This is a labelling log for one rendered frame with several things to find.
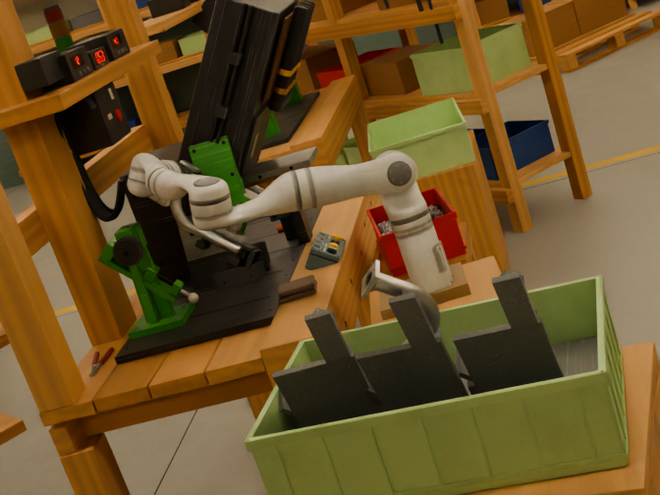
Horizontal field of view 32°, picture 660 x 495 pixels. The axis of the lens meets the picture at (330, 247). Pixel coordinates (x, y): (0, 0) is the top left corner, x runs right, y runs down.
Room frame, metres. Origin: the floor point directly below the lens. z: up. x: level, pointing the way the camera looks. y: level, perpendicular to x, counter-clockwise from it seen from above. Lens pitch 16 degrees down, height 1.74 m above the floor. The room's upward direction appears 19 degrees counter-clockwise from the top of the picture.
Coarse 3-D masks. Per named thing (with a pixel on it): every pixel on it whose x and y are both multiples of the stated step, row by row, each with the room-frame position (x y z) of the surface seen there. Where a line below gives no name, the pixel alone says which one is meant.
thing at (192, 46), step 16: (96, 0) 11.82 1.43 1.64; (144, 0) 11.77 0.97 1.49; (80, 16) 11.92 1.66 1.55; (96, 16) 11.90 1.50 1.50; (144, 16) 11.69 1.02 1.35; (32, 32) 12.04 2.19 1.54; (48, 32) 12.00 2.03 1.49; (80, 32) 11.84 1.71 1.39; (96, 32) 11.80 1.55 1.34; (32, 48) 11.95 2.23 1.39; (48, 48) 11.92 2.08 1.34; (176, 48) 11.79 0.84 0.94; (192, 48) 11.71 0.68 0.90; (160, 64) 11.75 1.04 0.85; (176, 64) 11.66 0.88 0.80; (192, 64) 11.63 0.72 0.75; (128, 80) 11.77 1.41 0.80; (176, 112) 12.15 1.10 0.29; (16, 160) 12.13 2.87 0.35
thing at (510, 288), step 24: (504, 288) 1.68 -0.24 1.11; (528, 312) 1.70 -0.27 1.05; (456, 336) 1.76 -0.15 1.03; (480, 336) 1.74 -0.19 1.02; (504, 336) 1.74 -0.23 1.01; (528, 336) 1.73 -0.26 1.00; (480, 360) 1.78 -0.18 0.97; (504, 360) 1.77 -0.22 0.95; (528, 360) 1.76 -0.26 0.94; (552, 360) 1.76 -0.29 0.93; (480, 384) 1.81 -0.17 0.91; (504, 384) 1.80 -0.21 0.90
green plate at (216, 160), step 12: (204, 144) 3.06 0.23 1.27; (216, 144) 3.05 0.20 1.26; (228, 144) 3.04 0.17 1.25; (192, 156) 3.06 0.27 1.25; (204, 156) 3.05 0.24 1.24; (216, 156) 3.04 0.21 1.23; (228, 156) 3.03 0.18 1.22; (204, 168) 3.04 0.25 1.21; (216, 168) 3.04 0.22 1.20; (228, 168) 3.03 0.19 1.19; (228, 180) 3.02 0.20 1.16; (240, 180) 3.02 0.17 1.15; (240, 192) 3.00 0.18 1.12
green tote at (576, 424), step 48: (576, 288) 2.00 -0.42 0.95; (384, 336) 2.11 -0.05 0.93; (576, 336) 2.00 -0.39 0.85; (528, 384) 1.64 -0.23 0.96; (576, 384) 1.61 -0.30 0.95; (288, 432) 1.76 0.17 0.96; (336, 432) 1.73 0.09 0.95; (384, 432) 1.71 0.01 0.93; (432, 432) 1.69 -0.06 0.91; (480, 432) 1.67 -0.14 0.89; (528, 432) 1.64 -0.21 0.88; (576, 432) 1.62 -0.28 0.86; (624, 432) 1.64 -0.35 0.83; (288, 480) 1.77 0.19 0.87; (336, 480) 1.74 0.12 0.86; (384, 480) 1.72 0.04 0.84; (432, 480) 1.70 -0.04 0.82; (480, 480) 1.67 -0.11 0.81; (528, 480) 1.65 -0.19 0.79
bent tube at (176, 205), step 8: (184, 160) 3.05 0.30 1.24; (184, 168) 3.03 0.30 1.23; (192, 168) 3.01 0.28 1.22; (176, 200) 3.02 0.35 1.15; (176, 208) 3.01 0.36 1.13; (176, 216) 3.01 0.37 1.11; (184, 216) 3.01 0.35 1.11; (184, 224) 3.00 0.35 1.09; (192, 224) 2.99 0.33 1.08; (192, 232) 2.99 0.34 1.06; (200, 232) 2.98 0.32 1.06; (208, 232) 2.98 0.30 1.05; (208, 240) 2.97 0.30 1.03; (216, 240) 2.96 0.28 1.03; (224, 240) 2.96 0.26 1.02; (224, 248) 2.96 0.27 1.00; (232, 248) 2.95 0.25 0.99; (240, 248) 2.97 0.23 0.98
